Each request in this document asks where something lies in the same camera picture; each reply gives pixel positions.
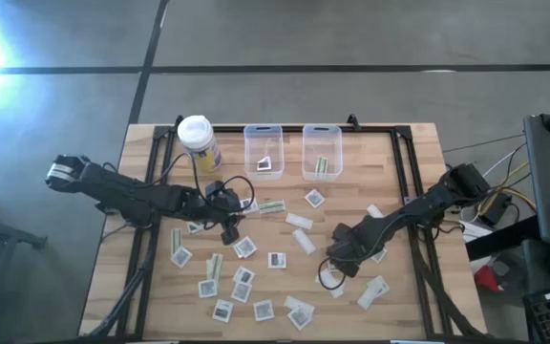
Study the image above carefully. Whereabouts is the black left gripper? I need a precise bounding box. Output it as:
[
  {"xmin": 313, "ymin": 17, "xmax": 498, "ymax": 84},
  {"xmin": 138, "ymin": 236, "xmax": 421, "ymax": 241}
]
[{"xmin": 186, "ymin": 188, "xmax": 245, "ymax": 247}]

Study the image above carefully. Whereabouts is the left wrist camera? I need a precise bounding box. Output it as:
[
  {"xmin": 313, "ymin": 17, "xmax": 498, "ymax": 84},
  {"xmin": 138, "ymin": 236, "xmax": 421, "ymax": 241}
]
[{"xmin": 205, "ymin": 180, "xmax": 227, "ymax": 199}]

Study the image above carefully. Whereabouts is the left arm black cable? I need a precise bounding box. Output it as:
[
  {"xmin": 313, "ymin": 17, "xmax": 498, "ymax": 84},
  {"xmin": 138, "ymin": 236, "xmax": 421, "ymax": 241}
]
[{"xmin": 153, "ymin": 151, "xmax": 256, "ymax": 219}]

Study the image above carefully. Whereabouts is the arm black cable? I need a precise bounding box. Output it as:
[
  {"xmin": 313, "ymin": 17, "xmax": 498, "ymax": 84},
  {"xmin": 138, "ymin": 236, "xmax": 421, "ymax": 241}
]
[
  {"xmin": 316, "ymin": 257, "xmax": 348, "ymax": 291},
  {"xmin": 153, "ymin": 151, "xmax": 256, "ymax": 219}
]

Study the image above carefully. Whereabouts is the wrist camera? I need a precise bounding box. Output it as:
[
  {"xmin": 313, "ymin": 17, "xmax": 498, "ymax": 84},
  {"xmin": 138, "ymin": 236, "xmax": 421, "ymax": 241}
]
[
  {"xmin": 205, "ymin": 180, "xmax": 227, "ymax": 199},
  {"xmin": 332, "ymin": 257, "xmax": 361, "ymax": 280}
]

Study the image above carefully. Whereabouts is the black power brick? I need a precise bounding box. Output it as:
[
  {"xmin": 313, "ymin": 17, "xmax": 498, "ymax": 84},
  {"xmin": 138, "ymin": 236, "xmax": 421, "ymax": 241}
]
[{"xmin": 477, "ymin": 191, "xmax": 514, "ymax": 226}]

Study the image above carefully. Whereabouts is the red object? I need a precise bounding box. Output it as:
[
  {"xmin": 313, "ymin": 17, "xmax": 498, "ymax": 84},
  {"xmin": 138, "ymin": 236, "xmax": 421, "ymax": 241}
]
[{"xmin": 474, "ymin": 266, "xmax": 504, "ymax": 292}]

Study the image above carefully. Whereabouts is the yellow cable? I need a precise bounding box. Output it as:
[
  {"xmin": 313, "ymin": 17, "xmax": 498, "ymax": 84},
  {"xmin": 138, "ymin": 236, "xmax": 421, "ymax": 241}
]
[{"xmin": 477, "ymin": 160, "xmax": 539, "ymax": 216}]

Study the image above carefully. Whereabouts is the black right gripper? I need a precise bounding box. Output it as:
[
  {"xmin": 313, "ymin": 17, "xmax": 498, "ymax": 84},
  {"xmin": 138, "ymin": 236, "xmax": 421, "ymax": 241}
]
[{"xmin": 326, "ymin": 214, "xmax": 386, "ymax": 269}]

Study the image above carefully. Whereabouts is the black floor stand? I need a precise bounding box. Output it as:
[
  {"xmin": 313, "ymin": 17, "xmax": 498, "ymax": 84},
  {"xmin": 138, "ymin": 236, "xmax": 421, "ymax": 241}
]
[{"xmin": 0, "ymin": 189, "xmax": 49, "ymax": 344}]

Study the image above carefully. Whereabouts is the black cart leg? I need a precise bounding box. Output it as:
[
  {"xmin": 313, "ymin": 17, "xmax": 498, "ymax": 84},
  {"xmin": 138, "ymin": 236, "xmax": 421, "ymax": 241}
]
[{"xmin": 464, "ymin": 214, "xmax": 543, "ymax": 262}]

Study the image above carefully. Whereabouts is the clear plastic bin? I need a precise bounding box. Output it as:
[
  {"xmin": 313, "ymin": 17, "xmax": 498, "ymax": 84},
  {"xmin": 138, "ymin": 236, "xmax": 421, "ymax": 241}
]
[
  {"xmin": 301, "ymin": 124, "xmax": 344, "ymax": 183},
  {"xmin": 243, "ymin": 124, "xmax": 286, "ymax": 182}
]

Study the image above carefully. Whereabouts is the yellow disinfecting wipes canister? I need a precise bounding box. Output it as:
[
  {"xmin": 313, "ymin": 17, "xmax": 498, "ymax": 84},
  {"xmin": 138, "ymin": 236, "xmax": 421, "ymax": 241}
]
[{"xmin": 177, "ymin": 114, "xmax": 223, "ymax": 174}]

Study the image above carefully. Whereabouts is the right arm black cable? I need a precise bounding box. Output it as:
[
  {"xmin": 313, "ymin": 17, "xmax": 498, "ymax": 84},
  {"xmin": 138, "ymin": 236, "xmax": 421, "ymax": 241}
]
[{"xmin": 316, "ymin": 257, "xmax": 348, "ymax": 291}]

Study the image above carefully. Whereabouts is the white paper sheet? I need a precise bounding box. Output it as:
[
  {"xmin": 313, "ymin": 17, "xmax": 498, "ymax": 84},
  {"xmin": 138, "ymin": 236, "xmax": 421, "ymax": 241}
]
[{"xmin": 459, "ymin": 220, "xmax": 496, "ymax": 245}]

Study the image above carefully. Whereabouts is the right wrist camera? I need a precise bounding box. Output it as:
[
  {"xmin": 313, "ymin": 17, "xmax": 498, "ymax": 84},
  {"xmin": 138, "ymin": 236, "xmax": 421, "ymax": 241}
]
[{"xmin": 332, "ymin": 257, "xmax": 361, "ymax": 280}]

